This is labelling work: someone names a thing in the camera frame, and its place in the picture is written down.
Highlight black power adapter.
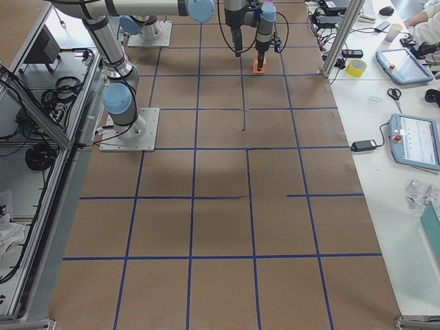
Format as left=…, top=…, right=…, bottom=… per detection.
left=350, top=140, right=377, bottom=152

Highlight purple plastic cup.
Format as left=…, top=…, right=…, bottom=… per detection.
left=384, top=23, right=403, bottom=43

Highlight aluminium frame post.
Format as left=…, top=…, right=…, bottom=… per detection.
left=321, top=0, right=364, bottom=78

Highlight orange foam block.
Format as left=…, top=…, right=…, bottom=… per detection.
left=252, top=58, right=267, bottom=74

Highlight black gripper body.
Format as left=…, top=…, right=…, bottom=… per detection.
left=256, top=41, right=269, bottom=55
left=223, top=0, right=248, bottom=28

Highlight far teach pendant tablet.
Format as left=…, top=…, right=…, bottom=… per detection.
left=375, top=48, right=434, bottom=85

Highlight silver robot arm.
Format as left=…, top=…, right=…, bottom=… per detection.
left=119, top=1, right=281, bottom=74
left=52, top=0, right=214, bottom=141

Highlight near teach pendant tablet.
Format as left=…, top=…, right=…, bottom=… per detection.
left=389, top=113, right=439, bottom=171

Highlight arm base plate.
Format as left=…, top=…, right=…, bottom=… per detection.
left=128, top=21, right=173, bottom=48
left=100, top=108, right=160, bottom=152

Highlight yellow tape roll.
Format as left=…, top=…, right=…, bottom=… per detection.
left=346, top=58, right=367, bottom=78

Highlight black remote handset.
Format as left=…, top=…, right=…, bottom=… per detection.
left=341, top=49, right=364, bottom=58

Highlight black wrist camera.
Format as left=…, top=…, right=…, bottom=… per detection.
left=271, top=32, right=283, bottom=54

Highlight black scissors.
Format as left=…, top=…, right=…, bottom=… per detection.
left=387, top=88, right=402, bottom=113

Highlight teach pendant tablet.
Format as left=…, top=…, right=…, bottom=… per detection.
left=375, top=48, right=434, bottom=85
left=389, top=113, right=439, bottom=171

